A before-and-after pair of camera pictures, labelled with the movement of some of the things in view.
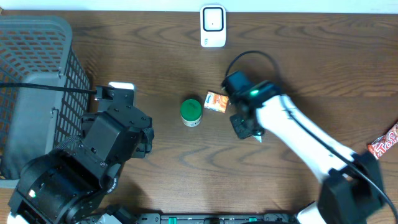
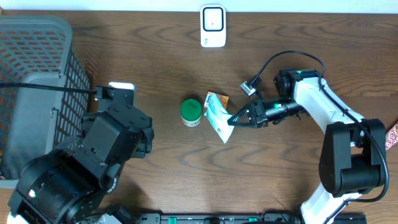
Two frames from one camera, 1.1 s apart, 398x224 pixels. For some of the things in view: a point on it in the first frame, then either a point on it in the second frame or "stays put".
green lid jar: (191, 112) stays put
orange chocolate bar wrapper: (382, 144) stays put
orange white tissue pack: (216, 101) stays put
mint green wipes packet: (258, 137) -> (218, 117)
